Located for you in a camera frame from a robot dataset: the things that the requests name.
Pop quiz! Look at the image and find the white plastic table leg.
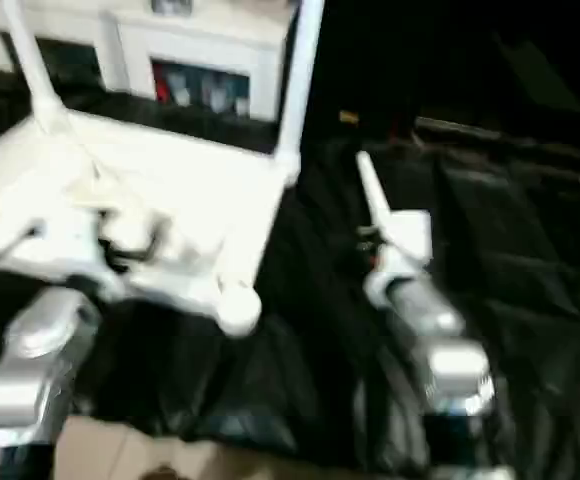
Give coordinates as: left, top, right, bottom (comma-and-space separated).
3, 0, 69, 133
354, 150, 413, 273
273, 0, 327, 188

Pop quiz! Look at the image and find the white plastic table top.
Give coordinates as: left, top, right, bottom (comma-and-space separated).
0, 108, 303, 339

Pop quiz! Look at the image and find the white glass-door cabinet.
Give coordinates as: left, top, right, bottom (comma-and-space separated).
0, 0, 299, 123

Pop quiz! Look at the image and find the dark patterned jar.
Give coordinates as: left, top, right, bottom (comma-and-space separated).
150, 0, 193, 17

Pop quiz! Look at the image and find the black plastic mat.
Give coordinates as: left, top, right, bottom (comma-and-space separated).
0, 75, 580, 471

